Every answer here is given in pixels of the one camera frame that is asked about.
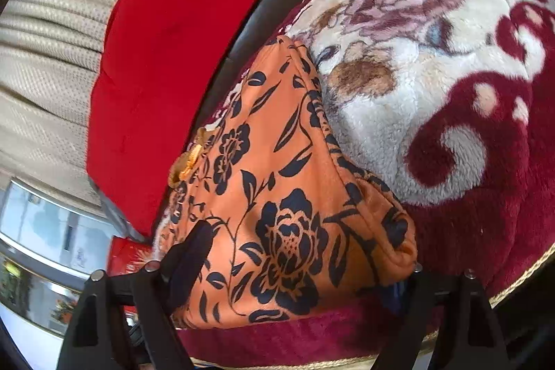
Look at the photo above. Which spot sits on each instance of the orange floral garment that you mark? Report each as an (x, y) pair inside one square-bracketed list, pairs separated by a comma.
[(295, 188)]

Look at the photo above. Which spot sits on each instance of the beige dotted curtain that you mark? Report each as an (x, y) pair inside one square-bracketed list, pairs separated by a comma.
[(52, 71)]

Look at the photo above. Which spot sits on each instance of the red printed bag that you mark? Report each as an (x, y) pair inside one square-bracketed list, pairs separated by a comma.
[(125, 255)]

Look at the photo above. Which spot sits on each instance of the floral plush blanket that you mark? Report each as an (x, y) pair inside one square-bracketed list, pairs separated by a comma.
[(433, 92)]

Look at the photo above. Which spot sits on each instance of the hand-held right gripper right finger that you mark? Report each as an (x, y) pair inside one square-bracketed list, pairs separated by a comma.
[(429, 309)]

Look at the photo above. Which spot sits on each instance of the red blanket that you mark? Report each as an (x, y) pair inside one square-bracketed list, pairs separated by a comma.
[(164, 49)]

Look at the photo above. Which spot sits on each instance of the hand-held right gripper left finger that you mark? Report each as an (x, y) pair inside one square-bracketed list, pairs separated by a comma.
[(190, 266)]

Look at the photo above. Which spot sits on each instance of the brown leather sofa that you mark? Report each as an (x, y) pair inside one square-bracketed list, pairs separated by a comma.
[(260, 19)]

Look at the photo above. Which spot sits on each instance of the silver refrigerator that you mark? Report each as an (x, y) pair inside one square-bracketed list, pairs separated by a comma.
[(52, 231)]

